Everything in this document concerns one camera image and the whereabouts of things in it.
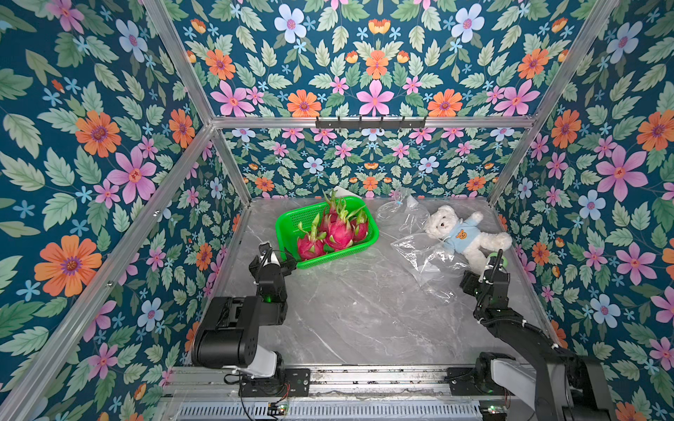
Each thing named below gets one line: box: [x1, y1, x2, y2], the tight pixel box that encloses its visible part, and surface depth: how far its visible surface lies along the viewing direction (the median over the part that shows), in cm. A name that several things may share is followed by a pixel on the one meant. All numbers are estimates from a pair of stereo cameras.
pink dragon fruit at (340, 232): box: [325, 208, 354, 251], surface depth 92 cm
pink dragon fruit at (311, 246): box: [297, 213, 327, 261], surface depth 92 cm
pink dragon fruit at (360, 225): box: [351, 207, 369, 243], surface depth 98 cm
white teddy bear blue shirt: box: [425, 205, 513, 274], surface depth 100 cm
